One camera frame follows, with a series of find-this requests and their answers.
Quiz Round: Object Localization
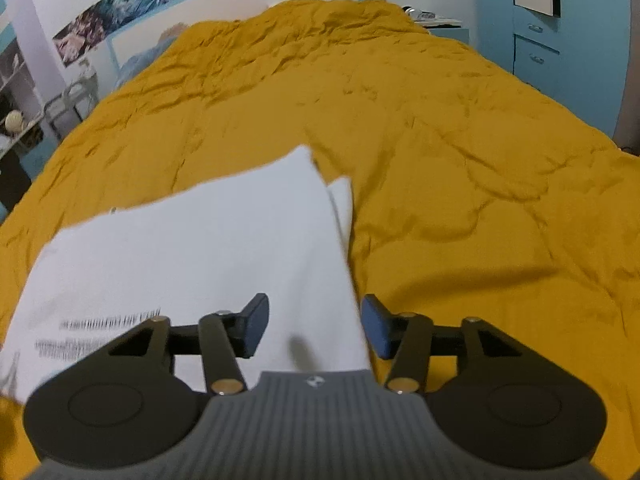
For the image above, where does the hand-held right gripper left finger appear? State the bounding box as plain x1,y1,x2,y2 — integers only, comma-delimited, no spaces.
107,292,271,396

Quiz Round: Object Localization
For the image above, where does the blue cabinet with drawers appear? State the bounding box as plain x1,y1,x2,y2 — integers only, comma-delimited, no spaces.
470,0,632,142

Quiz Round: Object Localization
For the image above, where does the blue pillow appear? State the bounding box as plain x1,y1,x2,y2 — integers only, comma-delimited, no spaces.
115,42,172,92

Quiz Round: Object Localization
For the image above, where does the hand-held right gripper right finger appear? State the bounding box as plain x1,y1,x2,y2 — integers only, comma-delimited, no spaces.
361,294,526,396

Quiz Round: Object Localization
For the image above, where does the white printed sweatshirt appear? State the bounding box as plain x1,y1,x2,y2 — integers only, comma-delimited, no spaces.
0,145,373,406

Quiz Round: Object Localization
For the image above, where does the anime wall poster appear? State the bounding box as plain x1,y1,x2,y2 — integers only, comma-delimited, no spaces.
52,10,109,67
92,0,162,27

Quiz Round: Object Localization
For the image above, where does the white shelf unit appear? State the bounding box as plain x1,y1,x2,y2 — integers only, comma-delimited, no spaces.
0,35,44,132

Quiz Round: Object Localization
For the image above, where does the grey rolling cart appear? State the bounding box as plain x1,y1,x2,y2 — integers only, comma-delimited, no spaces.
42,62,99,142

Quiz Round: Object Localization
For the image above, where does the peach cushion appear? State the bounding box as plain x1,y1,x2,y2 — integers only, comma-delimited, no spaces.
157,22,189,44

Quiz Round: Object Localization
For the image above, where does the small metal object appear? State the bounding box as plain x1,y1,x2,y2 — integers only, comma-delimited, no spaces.
402,6,463,26

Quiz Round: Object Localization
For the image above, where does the grey desk with blue drawers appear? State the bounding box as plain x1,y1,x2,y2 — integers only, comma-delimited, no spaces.
0,125,47,217

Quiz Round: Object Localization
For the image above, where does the blue nightstand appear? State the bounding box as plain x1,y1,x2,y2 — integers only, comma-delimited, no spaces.
400,5,471,47

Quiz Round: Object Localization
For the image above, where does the mustard yellow quilt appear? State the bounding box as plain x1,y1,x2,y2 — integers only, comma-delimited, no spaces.
0,0,640,480

